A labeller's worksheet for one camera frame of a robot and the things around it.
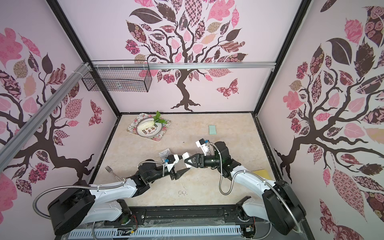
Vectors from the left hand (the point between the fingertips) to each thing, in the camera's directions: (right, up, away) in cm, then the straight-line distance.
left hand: (187, 164), depth 75 cm
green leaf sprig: (-26, +25, +38) cm, 52 cm away
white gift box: (0, +5, -3) cm, 6 cm away
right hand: (+1, +1, -2) cm, 2 cm away
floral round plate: (-29, +16, +32) cm, 46 cm away
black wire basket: (-38, +53, +19) cm, 68 cm away
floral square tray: (-44, +19, +35) cm, 59 cm away
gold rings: (-2, -17, +6) cm, 18 cm away
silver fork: (-48, -8, +14) cm, 51 cm away
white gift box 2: (-15, +2, +17) cm, 23 cm away
